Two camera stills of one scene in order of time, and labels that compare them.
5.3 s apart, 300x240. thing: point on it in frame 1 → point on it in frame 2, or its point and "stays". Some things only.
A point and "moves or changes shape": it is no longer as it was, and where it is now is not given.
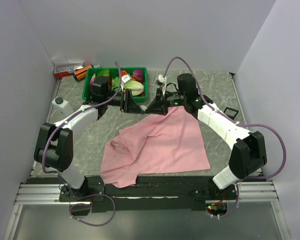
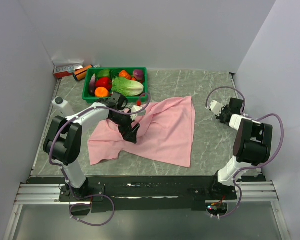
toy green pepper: (104, 72) stays
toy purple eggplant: (92, 82) stays
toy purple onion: (139, 74) stays
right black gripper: (158, 105) → (223, 110)
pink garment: (154, 144) moves or changes shape
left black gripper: (129, 105) → (130, 135)
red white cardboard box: (65, 71) stays
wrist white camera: (162, 78) → (216, 107)
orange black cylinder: (80, 74) stays
